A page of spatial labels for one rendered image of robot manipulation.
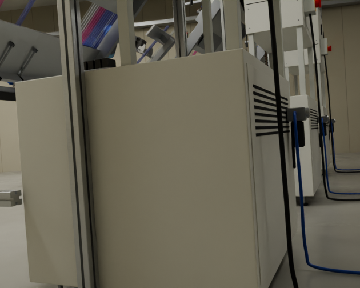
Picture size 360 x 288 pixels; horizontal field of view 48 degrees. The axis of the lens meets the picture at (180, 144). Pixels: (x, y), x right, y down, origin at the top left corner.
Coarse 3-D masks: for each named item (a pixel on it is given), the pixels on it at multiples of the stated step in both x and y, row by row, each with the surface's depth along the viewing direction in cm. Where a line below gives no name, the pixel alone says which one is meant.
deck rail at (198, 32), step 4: (216, 0) 236; (212, 4) 238; (216, 4) 237; (212, 8) 238; (216, 8) 237; (220, 8) 236; (212, 12) 238; (216, 12) 237; (212, 16) 238; (200, 20) 241; (212, 20) 239; (200, 24) 241; (196, 28) 242; (200, 28) 241; (192, 32) 243; (196, 32) 242; (200, 32) 241; (192, 36) 243; (196, 36) 242; (200, 36) 241; (188, 40) 244; (192, 40) 243; (196, 40) 242; (188, 44) 245; (192, 44) 244; (196, 44) 244; (188, 48) 245; (192, 48) 244; (188, 52) 245
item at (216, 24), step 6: (216, 18) 251; (216, 24) 257; (216, 30) 264; (216, 36) 260; (198, 42) 255; (216, 42) 267; (222, 42) 286; (198, 48) 261; (204, 48) 258; (216, 48) 274; (222, 48) 293
